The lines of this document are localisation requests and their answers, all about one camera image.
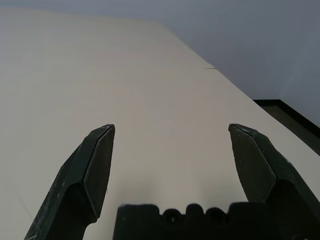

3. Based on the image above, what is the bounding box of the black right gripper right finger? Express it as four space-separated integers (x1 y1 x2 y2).
228 122 320 240

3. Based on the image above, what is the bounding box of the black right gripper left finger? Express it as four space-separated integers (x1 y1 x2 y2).
23 123 116 240

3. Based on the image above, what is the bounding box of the black wall baseboard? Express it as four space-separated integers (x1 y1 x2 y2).
252 99 320 141

